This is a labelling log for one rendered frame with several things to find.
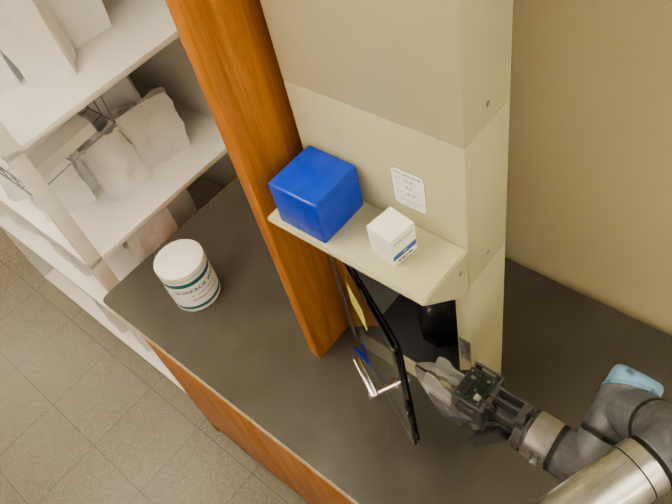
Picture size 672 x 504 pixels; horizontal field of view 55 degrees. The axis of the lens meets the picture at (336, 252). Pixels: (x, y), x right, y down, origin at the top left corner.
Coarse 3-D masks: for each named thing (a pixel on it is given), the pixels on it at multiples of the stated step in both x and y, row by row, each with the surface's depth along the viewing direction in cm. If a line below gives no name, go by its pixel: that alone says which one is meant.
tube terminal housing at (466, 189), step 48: (288, 96) 100; (336, 144) 101; (384, 144) 92; (432, 144) 85; (480, 144) 85; (384, 192) 102; (432, 192) 93; (480, 192) 92; (480, 240) 100; (480, 288) 109; (480, 336) 121
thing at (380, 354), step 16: (352, 272) 114; (352, 288) 119; (352, 304) 130; (368, 304) 109; (352, 320) 143; (368, 320) 117; (368, 336) 127; (384, 336) 106; (368, 352) 140; (384, 352) 115; (384, 368) 125; (400, 368) 107; (384, 384) 137; (400, 384) 112; (400, 400) 122; (400, 416) 134
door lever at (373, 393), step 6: (354, 360) 124; (360, 360) 124; (360, 366) 123; (360, 372) 122; (366, 372) 122; (366, 378) 121; (390, 378) 120; (366, 384) 120; (372, 384) 120; (390, 384) 119; (372, 390) 119; (378, 390) 119; (384, 390) 119; (396, 390) 120; (372, 396) 119; (378, 396) 119
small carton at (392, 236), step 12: (384, 216) 96; (396, 216) 96; (372, 228) 95; (384, 228) 95; (396, 228) 95; (408, 228) 94; (372, 240) 98; (384, 240) 94; (396, 240) 94; (408, 240) 96; (384, 252) 97; (396, 252) 96; (408, 252) 98; (396, 264) 98
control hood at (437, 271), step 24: (360, 216) 105; (312, 240) 104; (336, 240) 103; (360, 240) 102; (432, 240) 100; (360, 264) 99; (384, 264) 98; (408, 264) 98; (432, 264) 97; (456, 264) 96; (408, 288) 95; (432, 288) 94; (456, 288) 100
